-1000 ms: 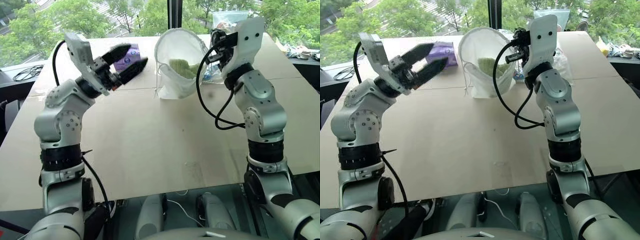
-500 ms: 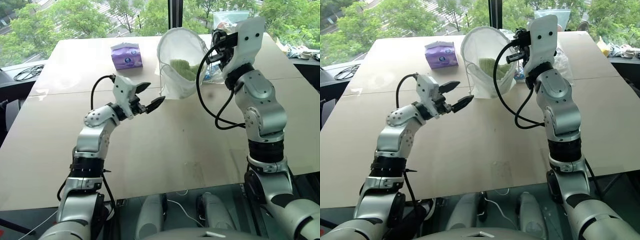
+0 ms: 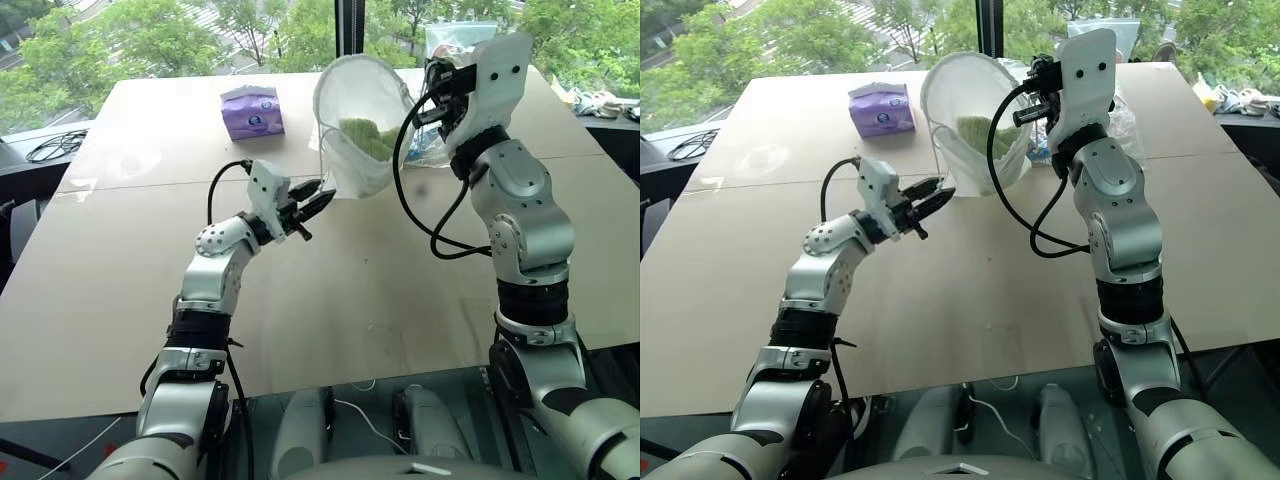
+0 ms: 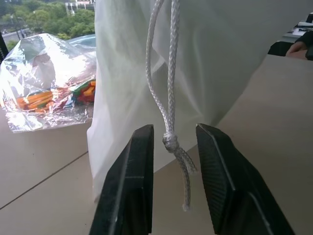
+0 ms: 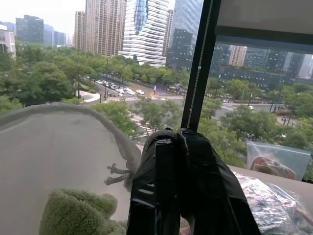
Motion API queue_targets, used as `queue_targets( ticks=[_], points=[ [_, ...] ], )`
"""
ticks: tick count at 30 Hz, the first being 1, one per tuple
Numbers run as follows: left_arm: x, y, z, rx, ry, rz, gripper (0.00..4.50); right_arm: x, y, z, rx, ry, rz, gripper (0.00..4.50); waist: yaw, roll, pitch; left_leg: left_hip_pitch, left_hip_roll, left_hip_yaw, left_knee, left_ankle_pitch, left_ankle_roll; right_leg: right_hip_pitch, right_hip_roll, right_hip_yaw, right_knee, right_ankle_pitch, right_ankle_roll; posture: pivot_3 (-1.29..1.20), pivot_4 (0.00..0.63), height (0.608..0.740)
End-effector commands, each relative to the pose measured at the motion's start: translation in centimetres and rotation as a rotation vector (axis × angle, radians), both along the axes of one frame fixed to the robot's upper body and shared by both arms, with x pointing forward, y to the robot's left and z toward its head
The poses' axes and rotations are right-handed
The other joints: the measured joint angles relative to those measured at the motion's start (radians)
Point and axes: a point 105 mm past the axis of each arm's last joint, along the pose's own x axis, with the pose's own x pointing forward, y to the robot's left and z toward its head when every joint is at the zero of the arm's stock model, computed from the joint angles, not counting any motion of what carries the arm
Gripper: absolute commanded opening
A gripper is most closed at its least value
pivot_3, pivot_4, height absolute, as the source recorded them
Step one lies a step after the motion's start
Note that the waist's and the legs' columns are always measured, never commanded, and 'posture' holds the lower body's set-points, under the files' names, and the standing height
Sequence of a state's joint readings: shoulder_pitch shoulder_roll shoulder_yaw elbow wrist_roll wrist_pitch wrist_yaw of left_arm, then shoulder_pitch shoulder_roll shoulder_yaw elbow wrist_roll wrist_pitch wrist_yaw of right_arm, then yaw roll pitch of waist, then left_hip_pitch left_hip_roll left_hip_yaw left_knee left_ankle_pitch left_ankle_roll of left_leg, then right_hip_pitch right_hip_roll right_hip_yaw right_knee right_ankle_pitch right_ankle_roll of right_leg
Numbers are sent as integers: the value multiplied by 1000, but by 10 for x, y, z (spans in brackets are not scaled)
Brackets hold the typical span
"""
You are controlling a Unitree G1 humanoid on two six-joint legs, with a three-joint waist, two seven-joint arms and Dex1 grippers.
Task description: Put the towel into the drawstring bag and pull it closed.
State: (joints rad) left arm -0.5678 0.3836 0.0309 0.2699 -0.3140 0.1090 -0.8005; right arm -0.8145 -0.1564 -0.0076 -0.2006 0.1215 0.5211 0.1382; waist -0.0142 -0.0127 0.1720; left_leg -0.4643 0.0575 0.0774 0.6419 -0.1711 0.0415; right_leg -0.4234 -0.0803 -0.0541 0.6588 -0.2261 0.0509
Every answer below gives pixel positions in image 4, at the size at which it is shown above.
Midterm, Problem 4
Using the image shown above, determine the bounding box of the white drawstring bag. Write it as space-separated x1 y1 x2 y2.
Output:
86 0 313 212

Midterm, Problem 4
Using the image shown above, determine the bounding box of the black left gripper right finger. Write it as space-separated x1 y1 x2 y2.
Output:
195 122 296 235

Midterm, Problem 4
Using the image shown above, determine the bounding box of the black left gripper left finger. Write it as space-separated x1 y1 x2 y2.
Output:
89 124 155 235

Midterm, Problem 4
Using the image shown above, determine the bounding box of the clear bag of colourful sticks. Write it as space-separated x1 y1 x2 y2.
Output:
0 33 98 134

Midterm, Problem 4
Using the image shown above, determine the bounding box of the bystander bare hand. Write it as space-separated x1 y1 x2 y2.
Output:
286 42 307 55

